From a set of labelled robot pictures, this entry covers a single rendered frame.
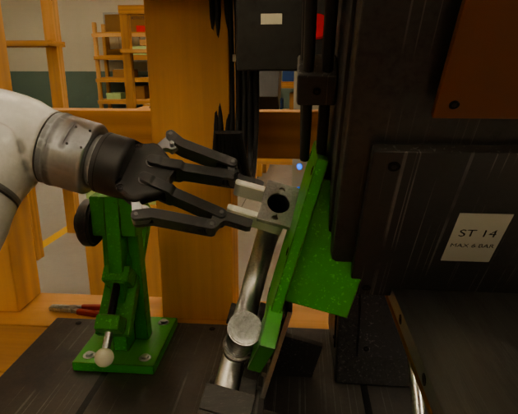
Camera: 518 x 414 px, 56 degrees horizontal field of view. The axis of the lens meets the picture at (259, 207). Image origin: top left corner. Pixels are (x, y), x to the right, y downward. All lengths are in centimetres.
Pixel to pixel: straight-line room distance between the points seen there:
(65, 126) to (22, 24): 1173
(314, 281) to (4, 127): 38
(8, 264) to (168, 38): 54
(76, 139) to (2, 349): 50
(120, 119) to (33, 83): 1128
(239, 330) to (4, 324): 63
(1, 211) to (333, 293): 37
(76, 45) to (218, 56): 1092
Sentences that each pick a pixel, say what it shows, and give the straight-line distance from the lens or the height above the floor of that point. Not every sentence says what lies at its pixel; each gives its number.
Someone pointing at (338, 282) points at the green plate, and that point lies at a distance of 52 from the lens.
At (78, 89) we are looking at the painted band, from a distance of 1175.
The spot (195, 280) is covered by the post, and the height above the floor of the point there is 96.
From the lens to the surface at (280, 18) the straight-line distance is 73.
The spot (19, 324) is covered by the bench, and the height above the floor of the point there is 88.
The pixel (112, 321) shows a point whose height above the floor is 99.
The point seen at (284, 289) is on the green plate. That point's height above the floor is 114.
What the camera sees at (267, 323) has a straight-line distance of 51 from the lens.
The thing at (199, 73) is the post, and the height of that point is 134.
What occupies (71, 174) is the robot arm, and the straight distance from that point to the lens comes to 59.
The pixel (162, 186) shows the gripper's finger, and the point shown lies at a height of 122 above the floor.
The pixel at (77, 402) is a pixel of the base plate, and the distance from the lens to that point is 78.
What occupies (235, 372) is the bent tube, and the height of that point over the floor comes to 100.
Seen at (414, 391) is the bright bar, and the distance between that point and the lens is 53.
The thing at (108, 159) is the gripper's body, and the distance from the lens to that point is 58.
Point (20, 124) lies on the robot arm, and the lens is 61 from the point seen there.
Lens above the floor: 136
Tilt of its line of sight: 16 degrees down
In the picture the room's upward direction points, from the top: straight up
